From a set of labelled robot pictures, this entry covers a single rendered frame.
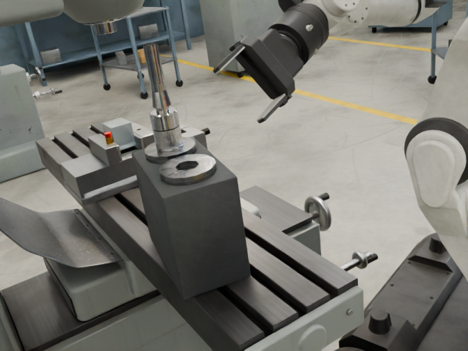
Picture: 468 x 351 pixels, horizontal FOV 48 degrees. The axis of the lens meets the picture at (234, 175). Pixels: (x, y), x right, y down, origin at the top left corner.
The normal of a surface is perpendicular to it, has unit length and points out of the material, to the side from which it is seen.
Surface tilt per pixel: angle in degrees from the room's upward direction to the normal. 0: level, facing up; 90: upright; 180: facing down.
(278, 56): 63
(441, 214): 115
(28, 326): 0
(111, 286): 90
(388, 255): 0
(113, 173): 90
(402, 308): 0
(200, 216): 90
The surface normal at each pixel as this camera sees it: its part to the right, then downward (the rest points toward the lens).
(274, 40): 0.45, -0.16
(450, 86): -0.62, 0.40
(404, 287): -0.13, -0.90
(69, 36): 0.54, 0.29
